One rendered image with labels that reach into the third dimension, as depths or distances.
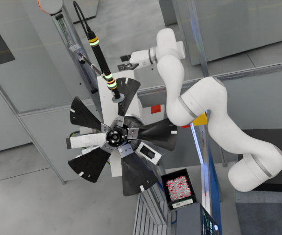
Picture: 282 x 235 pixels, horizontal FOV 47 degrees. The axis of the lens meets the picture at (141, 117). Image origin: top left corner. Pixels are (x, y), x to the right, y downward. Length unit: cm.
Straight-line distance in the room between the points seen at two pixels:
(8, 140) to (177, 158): 233
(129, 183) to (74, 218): 146
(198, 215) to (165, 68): 60
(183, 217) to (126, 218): 170
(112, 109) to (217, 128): 112
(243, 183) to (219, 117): 30
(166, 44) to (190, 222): 75
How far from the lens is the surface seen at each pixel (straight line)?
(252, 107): 272
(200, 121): 213
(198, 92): 115
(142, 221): 290
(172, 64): 119
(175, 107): 117
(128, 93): 190
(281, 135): 175
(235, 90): 260
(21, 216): 370
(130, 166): 194
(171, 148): 184
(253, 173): 134
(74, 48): 225
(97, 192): 339
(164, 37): 147
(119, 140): 189
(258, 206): 181
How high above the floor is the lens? 239
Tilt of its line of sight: 37 degrees down
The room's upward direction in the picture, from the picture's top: 21 degrees counter-clockwise
